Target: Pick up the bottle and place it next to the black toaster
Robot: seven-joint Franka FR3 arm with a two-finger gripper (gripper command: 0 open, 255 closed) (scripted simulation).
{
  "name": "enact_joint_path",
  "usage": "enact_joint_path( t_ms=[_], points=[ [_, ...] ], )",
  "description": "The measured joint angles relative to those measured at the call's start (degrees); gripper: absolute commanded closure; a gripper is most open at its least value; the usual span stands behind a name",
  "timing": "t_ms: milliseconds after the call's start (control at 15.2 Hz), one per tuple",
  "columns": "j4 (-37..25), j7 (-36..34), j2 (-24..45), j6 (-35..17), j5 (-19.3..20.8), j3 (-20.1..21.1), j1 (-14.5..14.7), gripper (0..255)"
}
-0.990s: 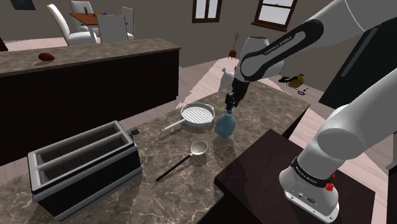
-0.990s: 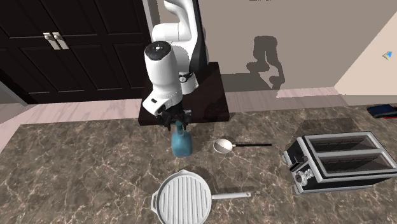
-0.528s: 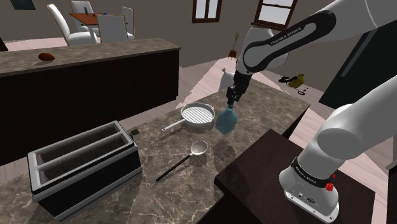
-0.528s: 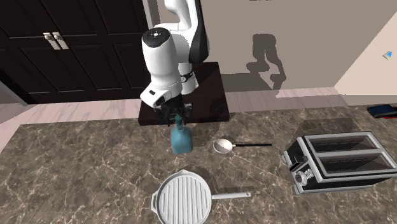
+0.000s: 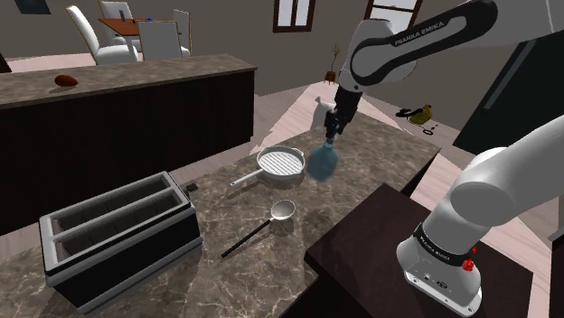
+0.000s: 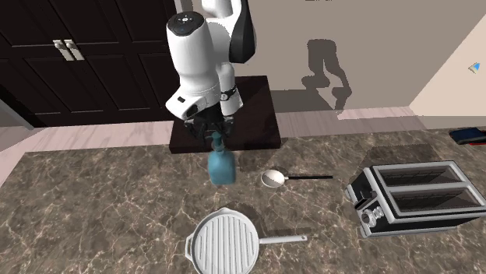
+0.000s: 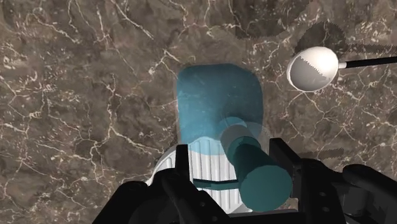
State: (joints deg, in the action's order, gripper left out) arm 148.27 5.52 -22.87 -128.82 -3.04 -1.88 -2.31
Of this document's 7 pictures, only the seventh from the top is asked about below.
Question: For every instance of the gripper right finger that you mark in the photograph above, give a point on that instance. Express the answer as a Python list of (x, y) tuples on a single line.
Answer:
[(316, 186)]

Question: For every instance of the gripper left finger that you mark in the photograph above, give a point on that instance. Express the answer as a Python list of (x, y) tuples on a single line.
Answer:
[(183, 189)]

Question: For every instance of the teal and white spray bottle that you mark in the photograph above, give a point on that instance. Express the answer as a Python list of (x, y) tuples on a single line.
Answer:
[(217, 102)]

